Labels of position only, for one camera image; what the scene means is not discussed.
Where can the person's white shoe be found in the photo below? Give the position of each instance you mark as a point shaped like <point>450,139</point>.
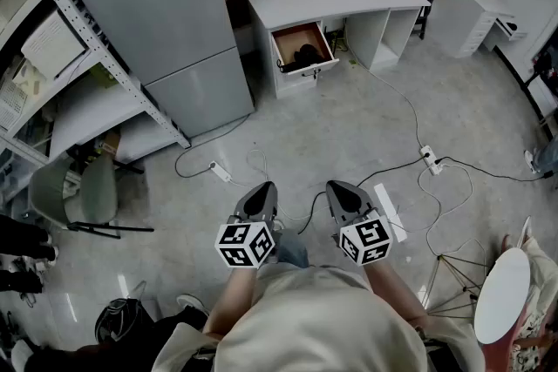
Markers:
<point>192,302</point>

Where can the white metal shelf rack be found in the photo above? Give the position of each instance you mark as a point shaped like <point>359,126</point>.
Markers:
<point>104,56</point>

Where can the person's cream shirt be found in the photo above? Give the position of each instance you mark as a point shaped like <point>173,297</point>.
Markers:
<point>314,318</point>

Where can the long white power strip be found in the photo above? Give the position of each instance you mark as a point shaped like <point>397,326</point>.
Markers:
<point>429,159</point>

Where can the round white side table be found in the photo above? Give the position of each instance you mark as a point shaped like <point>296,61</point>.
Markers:
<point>501,296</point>

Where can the white microwave oven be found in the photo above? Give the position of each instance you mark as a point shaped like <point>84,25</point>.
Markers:
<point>48,43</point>

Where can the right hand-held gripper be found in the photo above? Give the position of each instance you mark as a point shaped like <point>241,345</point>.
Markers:
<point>366,241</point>

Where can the green chair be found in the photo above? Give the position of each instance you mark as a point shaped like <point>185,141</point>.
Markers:
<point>100,191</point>

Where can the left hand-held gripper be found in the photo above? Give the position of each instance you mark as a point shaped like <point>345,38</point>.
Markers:
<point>244,244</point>

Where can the person's left forearm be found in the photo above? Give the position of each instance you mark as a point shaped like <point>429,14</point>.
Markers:
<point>231,300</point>

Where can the grey refrigerator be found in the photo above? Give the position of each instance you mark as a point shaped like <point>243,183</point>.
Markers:
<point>165,26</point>

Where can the black item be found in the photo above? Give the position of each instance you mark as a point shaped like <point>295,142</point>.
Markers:
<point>307,54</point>

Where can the person's blue jeans leg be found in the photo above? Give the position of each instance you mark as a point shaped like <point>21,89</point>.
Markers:
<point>292,250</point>

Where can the white wooden drawer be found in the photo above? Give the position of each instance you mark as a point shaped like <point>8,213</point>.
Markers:
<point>287,41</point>

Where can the person's right forearm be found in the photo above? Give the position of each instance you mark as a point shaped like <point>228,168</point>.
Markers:
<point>392,296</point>

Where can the small white power strip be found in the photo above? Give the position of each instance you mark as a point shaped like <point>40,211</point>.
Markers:
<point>220,171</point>

